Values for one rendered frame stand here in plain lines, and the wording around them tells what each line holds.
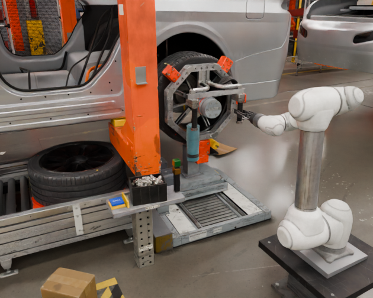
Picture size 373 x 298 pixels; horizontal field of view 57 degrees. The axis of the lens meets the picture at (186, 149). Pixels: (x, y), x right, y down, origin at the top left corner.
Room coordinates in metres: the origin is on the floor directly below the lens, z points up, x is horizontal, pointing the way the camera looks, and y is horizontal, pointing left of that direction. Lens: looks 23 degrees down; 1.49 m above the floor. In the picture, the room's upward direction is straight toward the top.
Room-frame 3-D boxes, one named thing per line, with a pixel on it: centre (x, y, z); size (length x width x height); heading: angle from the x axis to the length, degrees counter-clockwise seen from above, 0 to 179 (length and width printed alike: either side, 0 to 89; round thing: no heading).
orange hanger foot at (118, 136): (2.28, 0.41, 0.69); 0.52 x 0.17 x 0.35; 25
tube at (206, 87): (2.23, -0.07, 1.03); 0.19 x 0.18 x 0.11; 25
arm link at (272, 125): (1.94, -0.51, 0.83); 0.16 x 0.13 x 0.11; 25
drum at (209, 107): (2.32, -0.14, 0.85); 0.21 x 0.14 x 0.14; 25
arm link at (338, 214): (1.45, -0.73, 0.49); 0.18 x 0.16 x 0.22; 113
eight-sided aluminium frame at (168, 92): (2.38, -0.11, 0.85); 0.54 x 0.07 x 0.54; 115
